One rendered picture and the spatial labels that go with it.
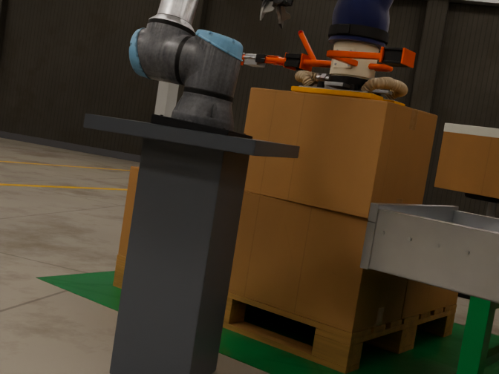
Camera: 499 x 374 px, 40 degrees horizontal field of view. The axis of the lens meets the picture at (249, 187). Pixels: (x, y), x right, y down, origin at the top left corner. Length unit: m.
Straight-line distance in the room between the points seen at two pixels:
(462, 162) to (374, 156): 2.04
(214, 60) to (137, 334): 0.83
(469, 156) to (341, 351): 2.15
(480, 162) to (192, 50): 2.59
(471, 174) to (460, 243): 2.25
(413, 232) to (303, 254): 0.52
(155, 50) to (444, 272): 1.07
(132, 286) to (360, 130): 0.93
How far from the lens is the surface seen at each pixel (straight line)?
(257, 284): 2.65
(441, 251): 2.13
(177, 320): 2.03
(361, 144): 2.40
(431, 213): 2.60
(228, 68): 2.04
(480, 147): 4.33
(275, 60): 2.85
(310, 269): 2.51
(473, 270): 2.10
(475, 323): 2.11
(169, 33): 2.12
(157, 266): 2.03
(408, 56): 2.30
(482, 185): 4.30
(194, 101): 2.02
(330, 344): 2.50
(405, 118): 2.49
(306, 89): 2.61
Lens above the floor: 0.76
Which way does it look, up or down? 4 degrees down
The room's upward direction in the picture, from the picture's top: 9 degrees clockwise
